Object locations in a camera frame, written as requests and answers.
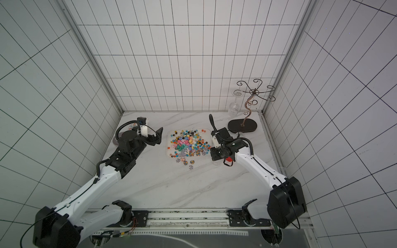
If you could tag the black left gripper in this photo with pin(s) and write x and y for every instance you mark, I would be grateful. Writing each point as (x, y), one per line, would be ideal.
(152, 141)

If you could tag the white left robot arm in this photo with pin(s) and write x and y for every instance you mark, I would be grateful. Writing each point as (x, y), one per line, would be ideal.
(66, 225)

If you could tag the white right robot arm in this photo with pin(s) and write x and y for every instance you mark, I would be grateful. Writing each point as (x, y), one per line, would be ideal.
(285, 198)

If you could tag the pile of pastel candies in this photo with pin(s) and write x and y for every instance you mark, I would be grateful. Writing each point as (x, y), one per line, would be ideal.
(188, 144)

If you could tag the pile of swirl candies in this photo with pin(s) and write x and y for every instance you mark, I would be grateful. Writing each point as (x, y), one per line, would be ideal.
(190, 158)

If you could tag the colourful patterned bowl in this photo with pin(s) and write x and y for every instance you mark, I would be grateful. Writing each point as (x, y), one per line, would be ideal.
(133, 126)

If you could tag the white plastic tray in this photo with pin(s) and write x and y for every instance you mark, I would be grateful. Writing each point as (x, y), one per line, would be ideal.
(189, 144)

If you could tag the copper wine glass rack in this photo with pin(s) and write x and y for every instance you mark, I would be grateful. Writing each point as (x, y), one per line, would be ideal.
(247, 124)

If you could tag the clear hanging wine glass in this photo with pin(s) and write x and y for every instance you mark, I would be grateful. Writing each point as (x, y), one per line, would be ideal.
(233, 108)

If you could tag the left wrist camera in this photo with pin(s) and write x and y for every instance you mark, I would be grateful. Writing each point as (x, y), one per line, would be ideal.
(143, 127)

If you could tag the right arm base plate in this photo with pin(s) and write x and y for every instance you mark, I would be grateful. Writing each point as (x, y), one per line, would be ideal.
(242, 218)

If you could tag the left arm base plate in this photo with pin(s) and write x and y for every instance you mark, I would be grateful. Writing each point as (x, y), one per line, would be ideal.
(137, 218)

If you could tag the aluminium mounting rail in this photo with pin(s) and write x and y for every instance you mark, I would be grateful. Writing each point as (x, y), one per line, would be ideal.
(180, 220)

